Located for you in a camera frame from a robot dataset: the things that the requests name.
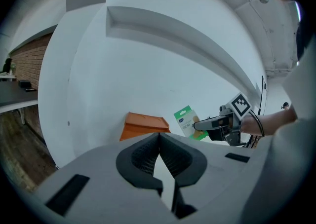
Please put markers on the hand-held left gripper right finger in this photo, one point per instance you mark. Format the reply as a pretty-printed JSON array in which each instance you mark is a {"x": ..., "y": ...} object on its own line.
[{"x": 217, "y": 181}]

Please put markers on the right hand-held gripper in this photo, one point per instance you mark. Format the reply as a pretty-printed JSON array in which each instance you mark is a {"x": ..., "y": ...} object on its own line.
[{"x": 238, "y": 105}]

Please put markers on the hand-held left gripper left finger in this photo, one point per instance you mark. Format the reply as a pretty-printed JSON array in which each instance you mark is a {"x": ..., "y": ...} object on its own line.
[{"x": 98, "y": 181}]

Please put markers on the green and white box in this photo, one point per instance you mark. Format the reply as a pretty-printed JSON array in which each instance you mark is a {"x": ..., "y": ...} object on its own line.
[{"x": 186, "y": 119}]

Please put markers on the orange box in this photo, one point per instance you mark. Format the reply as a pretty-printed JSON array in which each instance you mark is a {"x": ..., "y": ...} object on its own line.
[{"x": 140, "y": 125}]

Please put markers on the person's right forearm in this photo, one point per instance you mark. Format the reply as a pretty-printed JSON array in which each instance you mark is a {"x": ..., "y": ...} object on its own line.
[{"x": 271, "y": 123}]

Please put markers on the black box on desk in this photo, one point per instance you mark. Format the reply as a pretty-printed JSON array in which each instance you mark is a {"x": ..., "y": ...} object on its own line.
[{"x": 24, "y": 83}]

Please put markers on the dark grey desk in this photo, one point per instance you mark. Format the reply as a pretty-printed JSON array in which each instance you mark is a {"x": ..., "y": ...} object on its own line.
[{"x": 14, "y": 96}]

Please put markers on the black frame whiteboard stand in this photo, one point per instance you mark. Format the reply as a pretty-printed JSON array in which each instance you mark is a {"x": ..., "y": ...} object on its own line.
[{"x": 262, "y": 94}]

